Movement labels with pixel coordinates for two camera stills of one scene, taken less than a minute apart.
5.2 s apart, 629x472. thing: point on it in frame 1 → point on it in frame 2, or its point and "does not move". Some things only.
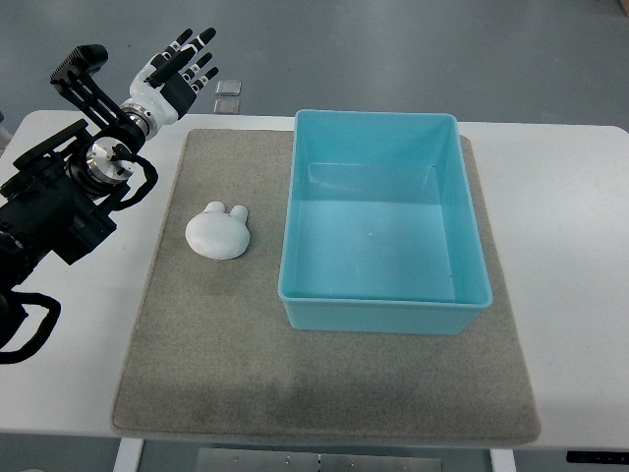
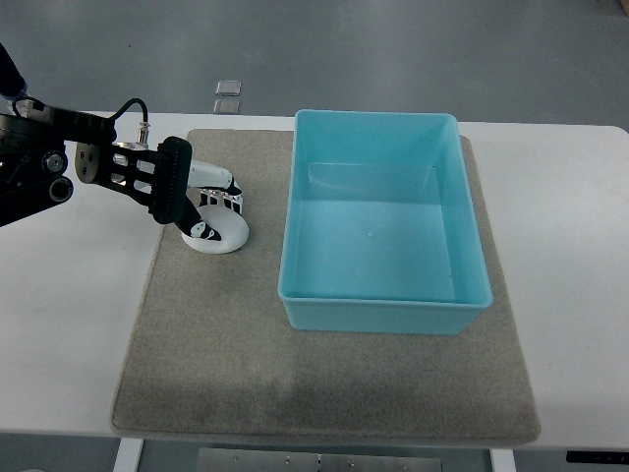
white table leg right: x=502 y=459 does not move
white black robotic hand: x=168 y=86 → x=208 y=185
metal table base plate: x=307 y=460 does not move
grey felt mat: x=211 y=352 does not move
